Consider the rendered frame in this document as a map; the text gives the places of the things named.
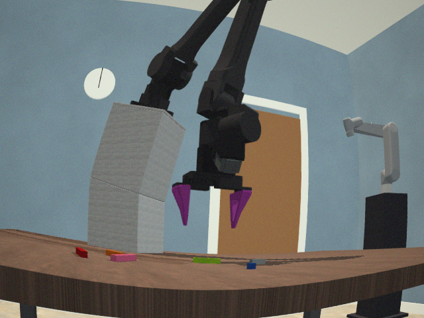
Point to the orange rod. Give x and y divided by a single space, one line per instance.
109 252

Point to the lime green rod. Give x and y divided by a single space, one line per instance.
207 260

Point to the red block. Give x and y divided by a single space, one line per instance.
81 252

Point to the small blue block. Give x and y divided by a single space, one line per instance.
251 266

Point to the pink rectangular block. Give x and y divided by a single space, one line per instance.
123 257

